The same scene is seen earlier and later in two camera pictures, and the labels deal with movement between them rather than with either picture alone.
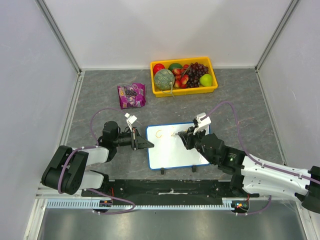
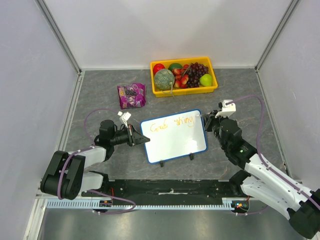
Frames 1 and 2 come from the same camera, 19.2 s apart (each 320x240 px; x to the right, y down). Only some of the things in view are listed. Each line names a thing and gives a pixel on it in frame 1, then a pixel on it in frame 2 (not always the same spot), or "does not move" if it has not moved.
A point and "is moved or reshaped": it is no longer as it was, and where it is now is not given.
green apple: [206, 80] does not move
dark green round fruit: [173, 65] does not move
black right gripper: [190, 138] → [210, 120]
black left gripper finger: [144, 145] → [141, 139]
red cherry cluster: [181, 77] does not move
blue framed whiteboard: [169, 150] is moved or reshaped
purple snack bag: [132, 96] does not move
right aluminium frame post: [275, 35] does not move
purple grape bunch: [196, 70] does not move
